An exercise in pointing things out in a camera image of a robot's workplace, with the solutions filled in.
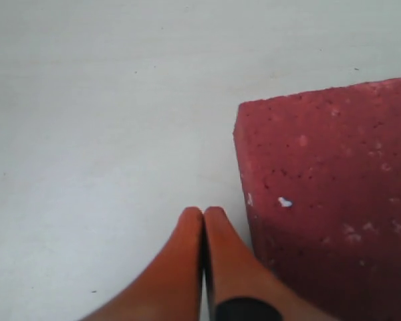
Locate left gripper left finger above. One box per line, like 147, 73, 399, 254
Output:
84, 207, 203, 321

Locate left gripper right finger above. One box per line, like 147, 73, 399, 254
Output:
204, 207, 334, 320

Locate red brick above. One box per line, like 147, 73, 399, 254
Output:
233, 78, 401, 320

